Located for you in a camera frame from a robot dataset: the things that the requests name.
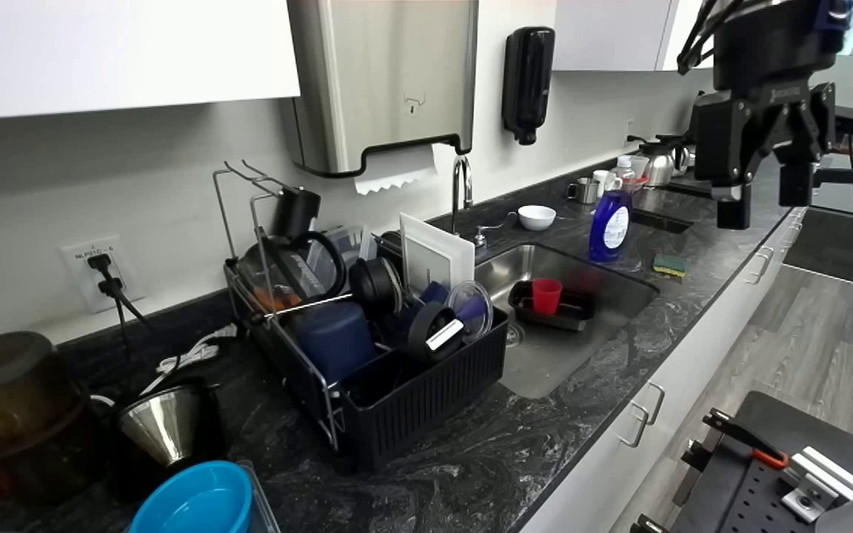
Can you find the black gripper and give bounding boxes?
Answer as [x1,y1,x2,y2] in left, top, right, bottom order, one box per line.
[694,82,836,230]

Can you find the red plastic cup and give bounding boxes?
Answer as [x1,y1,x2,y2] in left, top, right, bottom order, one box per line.
[533,277,564,316]

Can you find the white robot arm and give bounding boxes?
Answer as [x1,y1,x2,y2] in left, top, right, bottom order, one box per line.
[679,0,853,227]

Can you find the blue dish soap bottle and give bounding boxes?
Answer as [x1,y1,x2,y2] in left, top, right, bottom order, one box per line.
[589,189,631,260]

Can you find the stainless steel sink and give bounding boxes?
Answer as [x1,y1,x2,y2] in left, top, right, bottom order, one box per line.
[474,243,659,400]

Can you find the chrome sink faucet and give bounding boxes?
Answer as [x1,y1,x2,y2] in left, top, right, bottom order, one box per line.
[451,154,474,234]

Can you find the black dish rack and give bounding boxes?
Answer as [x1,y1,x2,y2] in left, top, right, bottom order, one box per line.
[213,162,508,467]

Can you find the dark blue cup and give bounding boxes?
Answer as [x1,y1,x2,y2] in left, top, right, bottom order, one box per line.
[293,301,376,381]

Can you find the green yellow sponge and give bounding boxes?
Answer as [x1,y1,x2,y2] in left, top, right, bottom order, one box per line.
[653,254,687,280]

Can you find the black plastic tray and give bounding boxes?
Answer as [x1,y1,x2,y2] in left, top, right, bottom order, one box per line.
[508,277,595,331]

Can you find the small white bowl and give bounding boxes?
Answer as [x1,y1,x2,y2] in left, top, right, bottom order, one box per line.
[518,203,558,230]

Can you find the black tool cart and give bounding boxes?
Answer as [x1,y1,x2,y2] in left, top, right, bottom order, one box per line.
[631,388,853,533]

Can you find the black soap dispenser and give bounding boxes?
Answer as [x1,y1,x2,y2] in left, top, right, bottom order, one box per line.
[500,27,555,144]

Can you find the clear glass bowl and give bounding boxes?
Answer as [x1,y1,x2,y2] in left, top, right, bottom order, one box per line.
[448,285,494,341]

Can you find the white square plate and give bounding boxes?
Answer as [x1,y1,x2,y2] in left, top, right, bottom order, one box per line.
[401,212,474,292]

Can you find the steel paper towel dispenser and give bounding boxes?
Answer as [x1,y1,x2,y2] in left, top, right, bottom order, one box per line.
[288,0,479,178]

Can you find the black mug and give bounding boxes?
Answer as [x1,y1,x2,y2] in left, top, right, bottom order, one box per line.
[275,189,320,239]

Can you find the blue plastic bowl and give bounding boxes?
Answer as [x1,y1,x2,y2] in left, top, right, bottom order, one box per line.
[128,458,256,533]

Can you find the white upper cabinet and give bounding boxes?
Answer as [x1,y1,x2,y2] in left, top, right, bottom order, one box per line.
[0,0,300,117]

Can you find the dark round lidded pot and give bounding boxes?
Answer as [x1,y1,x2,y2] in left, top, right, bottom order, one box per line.
[0,331,86,499]

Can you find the red handled tool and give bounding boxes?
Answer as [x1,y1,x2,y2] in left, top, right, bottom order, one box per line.
[703,409,787,470]

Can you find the black power cable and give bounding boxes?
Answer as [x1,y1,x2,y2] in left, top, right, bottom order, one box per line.
[86,251,186,357]

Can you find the white wall outlet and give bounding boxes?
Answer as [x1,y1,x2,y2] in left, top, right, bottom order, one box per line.
[63,234,142,310]

